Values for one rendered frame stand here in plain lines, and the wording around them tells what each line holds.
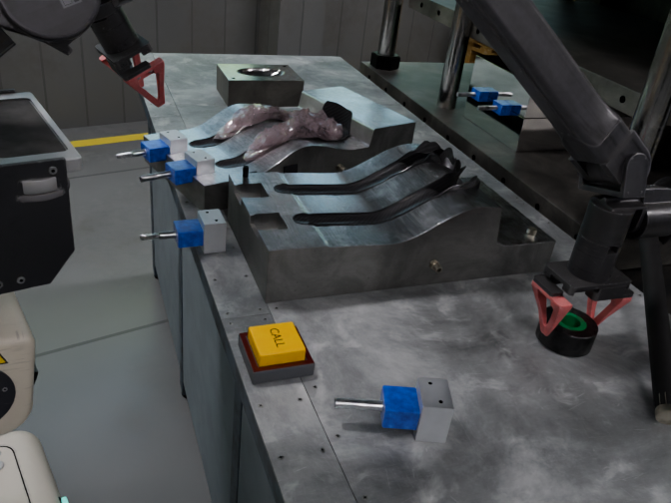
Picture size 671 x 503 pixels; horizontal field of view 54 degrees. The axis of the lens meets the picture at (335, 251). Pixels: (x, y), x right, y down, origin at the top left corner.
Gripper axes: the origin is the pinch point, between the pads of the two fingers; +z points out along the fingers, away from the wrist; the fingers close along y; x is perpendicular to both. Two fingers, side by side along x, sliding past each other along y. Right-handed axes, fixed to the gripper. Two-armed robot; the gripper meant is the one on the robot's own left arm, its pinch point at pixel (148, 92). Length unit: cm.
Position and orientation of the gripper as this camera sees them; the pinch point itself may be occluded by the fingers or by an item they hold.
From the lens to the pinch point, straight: 119.1
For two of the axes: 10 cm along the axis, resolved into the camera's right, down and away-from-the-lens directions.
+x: -7.8, 5.7, -2.4
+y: -5.5, -4.7, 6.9
